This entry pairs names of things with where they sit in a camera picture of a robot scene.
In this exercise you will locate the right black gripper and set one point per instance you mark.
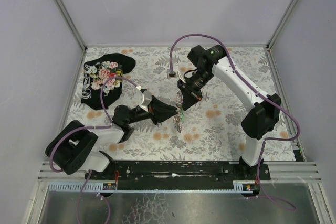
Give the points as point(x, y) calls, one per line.
point(189, 90)

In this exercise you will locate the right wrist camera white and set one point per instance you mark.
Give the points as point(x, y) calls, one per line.
point(175, 74)

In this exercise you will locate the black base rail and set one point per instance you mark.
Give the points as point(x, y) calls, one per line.
point(181, 172)

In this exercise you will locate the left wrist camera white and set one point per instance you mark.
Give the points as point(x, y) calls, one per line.
point(146, 98)

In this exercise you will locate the black floral cloth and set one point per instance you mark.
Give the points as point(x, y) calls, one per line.
point(99, 85)

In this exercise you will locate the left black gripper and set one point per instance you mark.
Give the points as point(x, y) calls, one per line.
point(153, 113)

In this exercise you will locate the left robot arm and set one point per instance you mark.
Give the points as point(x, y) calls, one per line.
point(73, 148)

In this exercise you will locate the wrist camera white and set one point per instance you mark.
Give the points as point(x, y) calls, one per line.
point(175, 74)
point(146, 98)

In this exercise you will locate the white cable duct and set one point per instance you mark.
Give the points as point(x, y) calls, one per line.
point(111, 187)

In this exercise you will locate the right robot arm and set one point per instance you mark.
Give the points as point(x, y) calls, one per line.
point(261, 116)

